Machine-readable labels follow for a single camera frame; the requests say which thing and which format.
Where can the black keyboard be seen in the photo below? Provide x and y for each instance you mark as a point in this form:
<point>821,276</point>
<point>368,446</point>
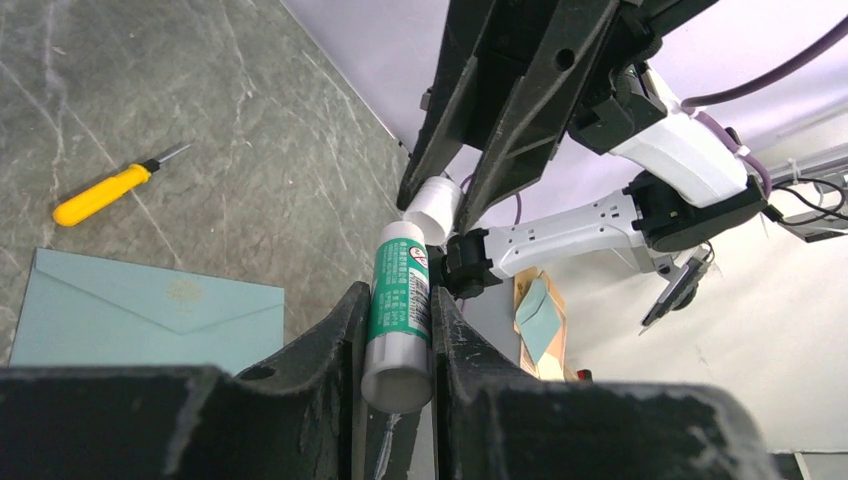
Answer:
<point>681,290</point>

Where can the stack of spare envelopes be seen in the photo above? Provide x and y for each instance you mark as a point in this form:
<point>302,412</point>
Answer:
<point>540,321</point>

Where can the yellow handled screwdriver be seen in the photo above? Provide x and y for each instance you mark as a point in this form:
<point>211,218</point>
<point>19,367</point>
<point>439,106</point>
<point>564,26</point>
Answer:
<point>100,195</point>

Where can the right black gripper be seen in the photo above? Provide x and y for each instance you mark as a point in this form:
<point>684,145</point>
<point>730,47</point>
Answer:
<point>514,77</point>

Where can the light blue envelope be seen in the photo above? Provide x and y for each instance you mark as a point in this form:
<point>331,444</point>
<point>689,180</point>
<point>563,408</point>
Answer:
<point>86,311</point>

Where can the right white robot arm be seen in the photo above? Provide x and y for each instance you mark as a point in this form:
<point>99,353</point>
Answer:
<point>690,188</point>

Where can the green white glue stick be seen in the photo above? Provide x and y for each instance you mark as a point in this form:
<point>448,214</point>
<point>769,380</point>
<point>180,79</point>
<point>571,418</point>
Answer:
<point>397,372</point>

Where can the small white glue cap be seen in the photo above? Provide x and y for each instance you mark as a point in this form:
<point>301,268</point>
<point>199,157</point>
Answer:
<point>433,209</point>

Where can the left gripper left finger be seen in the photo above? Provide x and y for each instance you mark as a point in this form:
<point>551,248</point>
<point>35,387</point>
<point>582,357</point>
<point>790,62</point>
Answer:
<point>297,414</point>

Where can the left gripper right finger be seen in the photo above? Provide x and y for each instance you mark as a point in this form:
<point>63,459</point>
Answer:
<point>493,420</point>

